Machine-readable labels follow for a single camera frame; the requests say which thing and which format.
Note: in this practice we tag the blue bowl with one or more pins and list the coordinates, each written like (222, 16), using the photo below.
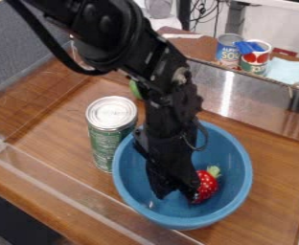
(173, 212)

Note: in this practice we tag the clear acrylic back barrier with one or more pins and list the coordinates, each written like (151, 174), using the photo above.
(221, 84)

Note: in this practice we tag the yellow toy corn cob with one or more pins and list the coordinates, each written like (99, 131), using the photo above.
(135, 90)

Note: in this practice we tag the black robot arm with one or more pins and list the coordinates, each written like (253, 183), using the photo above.
(99, 36)

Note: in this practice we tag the clear acrylic front barrier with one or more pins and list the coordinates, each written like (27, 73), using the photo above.
(49, 178)

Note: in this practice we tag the clear acrylic barrier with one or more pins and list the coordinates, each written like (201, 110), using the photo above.
(49, 178)
(221, 84)

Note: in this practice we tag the blue plastic clip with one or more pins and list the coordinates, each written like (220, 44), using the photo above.
(248, 47)

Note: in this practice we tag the light blue cloth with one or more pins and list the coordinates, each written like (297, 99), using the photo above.
(284, 71)

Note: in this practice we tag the blue soup can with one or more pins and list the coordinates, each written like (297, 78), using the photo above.
(228, 52)

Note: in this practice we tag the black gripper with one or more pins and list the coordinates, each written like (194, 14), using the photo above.
(166, 143)

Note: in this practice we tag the red white tomato can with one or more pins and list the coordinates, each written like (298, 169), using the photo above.
(256, 61)

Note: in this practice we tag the green tin can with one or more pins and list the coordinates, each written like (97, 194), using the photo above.
(111, 118)

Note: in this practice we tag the red toy strawberry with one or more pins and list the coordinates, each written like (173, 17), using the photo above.
(209, 183)

